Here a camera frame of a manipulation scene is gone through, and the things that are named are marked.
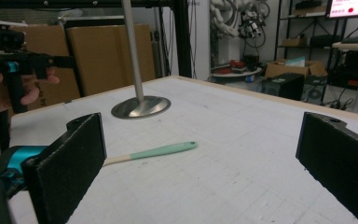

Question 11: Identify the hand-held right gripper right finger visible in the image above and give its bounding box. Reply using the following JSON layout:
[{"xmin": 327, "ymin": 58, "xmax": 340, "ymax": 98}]
[{"xmin": 296, "ymin": 111, "xmax": 358, "ymax": 224}]

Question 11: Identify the black metal shelf rack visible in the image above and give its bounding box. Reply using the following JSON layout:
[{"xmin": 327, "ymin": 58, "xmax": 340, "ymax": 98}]
[{"xmin": 273, "ymin": 0, "xmax": 350, "ymax": 76}]

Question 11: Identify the round white tray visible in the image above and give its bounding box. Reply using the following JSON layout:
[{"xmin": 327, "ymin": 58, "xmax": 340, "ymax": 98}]
[{"xmin": 211, "ymin": 66, "xmax": 263, "ymax": 78}]

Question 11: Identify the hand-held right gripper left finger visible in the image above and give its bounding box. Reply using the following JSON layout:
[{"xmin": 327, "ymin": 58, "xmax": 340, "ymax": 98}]
[{"xmin": 21, "ymin": 112, "xmax": 107, "ymax": 224}]

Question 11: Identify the large flat cardboard box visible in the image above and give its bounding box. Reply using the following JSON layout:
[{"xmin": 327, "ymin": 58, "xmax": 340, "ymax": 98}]
[
  {"xmin": 66, "ymin": 23, "xmax": 157, "ymax": 97},
  {"xmin": 0, "ymin": 24, "xmax": 82, "ymax": 112}
]

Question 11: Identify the monitor with lit screen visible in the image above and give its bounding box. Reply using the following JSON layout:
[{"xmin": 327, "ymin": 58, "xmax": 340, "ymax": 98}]
[{"xmin": 325, "ymin": 0, "xmax": 358, "ymax": 19}]

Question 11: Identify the metal stand with round base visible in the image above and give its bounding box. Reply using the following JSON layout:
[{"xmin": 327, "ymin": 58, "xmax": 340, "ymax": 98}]
[{"xmin": 110, "ymin": 0, "xmax": 172, "ymax": 120}]

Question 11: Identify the black box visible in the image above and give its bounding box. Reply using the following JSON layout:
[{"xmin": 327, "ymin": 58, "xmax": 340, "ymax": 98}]
[{"xmin": 261, "ymin": 72, "xmax": 306, "ymax": 102}]

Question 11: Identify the open cardboard box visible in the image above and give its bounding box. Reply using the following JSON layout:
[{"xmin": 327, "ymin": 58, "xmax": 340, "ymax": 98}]
[{"xmin": 264, "ymin": 56, "xmax": 328, "ymax": 79}]

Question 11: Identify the mint green handled spatula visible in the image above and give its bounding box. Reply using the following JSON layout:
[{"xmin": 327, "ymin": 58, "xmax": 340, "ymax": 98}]
[{"xmin": 103, "ymin": 141, "xmax": 199, "ymax": 168}]

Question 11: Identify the small cardboard box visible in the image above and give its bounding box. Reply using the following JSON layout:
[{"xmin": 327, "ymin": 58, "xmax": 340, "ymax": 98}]
[{"xmin": 281, "ymin": 36, "xmax": 308, "ymax": 49}]

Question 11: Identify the black stand leg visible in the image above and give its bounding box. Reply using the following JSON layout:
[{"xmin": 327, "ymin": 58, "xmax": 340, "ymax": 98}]
[{"xmin": 0, "ymin": 108, "xmax": 12, "ymax": 153}]

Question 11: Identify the black metal frame post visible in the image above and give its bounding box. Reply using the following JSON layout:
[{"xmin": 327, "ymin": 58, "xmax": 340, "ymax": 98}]
[{"xmin": 172, "ymin": 0, "xmax": 194, "ymax": 78}]

